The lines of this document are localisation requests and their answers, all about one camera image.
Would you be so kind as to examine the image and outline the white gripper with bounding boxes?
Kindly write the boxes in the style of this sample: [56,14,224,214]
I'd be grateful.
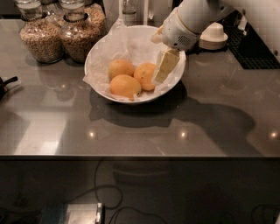
[150,7,201,85]

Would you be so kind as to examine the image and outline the orange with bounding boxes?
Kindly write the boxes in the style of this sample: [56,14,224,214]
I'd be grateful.
[109,74,142,101]
[108,59,135,81]
[134,62,156,91]

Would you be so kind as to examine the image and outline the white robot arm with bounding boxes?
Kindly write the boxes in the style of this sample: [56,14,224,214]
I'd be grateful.
[151,0,280,85]

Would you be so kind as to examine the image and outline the white bowl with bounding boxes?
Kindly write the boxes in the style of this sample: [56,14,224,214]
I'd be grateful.
[83,24,187,105]

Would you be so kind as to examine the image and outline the white paper liner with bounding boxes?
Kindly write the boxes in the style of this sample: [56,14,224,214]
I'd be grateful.
[82,17,186,102]

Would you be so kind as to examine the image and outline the clear glass bottle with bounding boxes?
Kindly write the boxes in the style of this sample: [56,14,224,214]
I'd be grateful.
[122,0,137,26]

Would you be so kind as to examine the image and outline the right stack paper bowls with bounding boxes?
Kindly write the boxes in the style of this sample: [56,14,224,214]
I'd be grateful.
[199,23,228,50]

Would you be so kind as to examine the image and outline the back glass grain jar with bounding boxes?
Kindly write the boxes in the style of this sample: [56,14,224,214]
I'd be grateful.
[85,0,106,35]

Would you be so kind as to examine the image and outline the glass grain jar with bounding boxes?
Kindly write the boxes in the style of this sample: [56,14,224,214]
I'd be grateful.
[14,0,64,64]
[59,0,100,63]
[85,0,106,35]

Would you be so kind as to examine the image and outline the middle glass grain jar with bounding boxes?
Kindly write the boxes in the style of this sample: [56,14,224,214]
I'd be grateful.
[59,0,100,63]

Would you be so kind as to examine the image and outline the black rubber mat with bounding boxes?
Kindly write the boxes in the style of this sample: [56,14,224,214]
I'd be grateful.
[221,10,280,69]

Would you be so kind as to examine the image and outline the left glass grain jar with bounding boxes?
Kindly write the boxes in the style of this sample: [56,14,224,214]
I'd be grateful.
[14,0,64,64]

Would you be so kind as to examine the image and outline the metal box below table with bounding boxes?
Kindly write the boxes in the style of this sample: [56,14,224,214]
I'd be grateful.
[39,203,104,224]

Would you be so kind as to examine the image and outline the black handle object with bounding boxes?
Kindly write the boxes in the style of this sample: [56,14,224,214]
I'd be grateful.
[0,76,18,100]

